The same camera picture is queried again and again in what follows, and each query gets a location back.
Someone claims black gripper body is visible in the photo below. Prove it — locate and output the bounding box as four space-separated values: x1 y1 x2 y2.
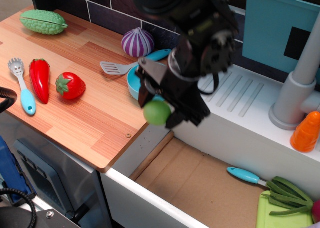
135 57 211 126

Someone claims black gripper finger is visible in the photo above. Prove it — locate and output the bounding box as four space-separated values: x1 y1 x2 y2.
165 109 186 129
138 80 157 108

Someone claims green toy pear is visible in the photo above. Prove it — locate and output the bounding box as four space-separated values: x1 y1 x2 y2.
143 100 172 126

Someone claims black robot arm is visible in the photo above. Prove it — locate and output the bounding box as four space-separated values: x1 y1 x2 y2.
133 0 239 129

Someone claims light blue bowl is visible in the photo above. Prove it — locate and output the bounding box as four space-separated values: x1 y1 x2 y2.
126 62 168 103

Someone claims purple striped toy onion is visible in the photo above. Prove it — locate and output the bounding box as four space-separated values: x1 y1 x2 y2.
121 27 155 58

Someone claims red toy strawberry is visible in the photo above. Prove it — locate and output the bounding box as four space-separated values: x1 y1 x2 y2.
55 72 87 100

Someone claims red toy chili pepper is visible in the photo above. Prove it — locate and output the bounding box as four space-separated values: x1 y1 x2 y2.
29 59 51 105

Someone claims grey toy faucet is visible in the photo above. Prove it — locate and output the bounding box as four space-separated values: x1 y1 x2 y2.
269 17 320 130

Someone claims teal toy cabinet box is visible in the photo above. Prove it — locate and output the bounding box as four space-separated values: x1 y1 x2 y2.
242 0 320 73

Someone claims grey toy oven door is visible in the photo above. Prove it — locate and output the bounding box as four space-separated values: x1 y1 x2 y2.
13 139 105 228

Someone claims green toy bitter gourd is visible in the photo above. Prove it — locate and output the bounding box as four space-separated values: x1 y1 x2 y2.
19 9 68 35

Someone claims orange toy carrot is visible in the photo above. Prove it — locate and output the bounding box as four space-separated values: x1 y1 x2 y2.
290 111 320 153

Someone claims lime green cutting board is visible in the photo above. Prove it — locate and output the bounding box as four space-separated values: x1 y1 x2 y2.
256 190 314 228

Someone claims green felt leafy vegetable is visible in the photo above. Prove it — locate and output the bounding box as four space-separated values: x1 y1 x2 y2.
263 176 314 216

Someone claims blue clamp device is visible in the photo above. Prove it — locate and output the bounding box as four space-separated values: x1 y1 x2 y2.
0 137 36 200

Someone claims metal mounting plate with bolt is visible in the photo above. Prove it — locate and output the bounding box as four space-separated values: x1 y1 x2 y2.
35 209 79 228

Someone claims pink toy at edge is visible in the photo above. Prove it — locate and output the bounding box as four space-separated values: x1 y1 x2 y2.
311 200 320 224

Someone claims grey spatula blue handle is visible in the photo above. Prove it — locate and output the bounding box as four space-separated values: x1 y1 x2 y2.
100 49 172 76

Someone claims blue handled utensil in sink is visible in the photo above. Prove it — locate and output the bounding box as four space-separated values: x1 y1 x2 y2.
226 167 267 187

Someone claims grey pasta spoon blue handle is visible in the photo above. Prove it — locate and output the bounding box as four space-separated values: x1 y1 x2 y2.
8 58 37 116

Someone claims black hose at left edge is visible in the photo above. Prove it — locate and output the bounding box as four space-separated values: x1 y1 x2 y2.
0 86 18 115

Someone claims black braided cable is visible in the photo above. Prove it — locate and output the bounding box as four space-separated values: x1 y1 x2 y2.
0 187 38 228

